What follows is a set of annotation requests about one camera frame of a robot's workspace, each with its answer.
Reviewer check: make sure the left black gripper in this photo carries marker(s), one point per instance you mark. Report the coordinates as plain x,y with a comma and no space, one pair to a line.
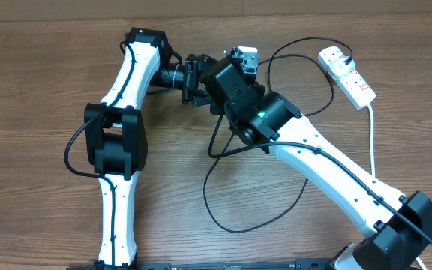
191,80

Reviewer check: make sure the white charger plug adapter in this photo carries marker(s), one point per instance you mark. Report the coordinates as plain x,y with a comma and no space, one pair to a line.
341,67

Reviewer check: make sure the white power strip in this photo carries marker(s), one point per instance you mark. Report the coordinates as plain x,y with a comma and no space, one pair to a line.
353,85

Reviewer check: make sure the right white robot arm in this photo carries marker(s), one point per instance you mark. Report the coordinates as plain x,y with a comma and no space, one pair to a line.
396,228

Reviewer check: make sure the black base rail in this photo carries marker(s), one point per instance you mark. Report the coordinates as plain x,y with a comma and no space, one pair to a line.
298,264

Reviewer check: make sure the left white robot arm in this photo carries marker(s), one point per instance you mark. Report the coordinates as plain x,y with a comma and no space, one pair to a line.
116,140

